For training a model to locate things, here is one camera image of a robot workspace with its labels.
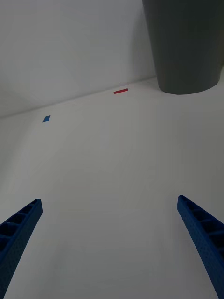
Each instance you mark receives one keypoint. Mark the grey plastic bin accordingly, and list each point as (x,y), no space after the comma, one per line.
(186,46)

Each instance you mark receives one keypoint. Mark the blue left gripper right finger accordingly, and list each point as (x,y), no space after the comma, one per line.
(207,236)

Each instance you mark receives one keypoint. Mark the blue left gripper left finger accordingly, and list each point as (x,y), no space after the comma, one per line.
(16,238)

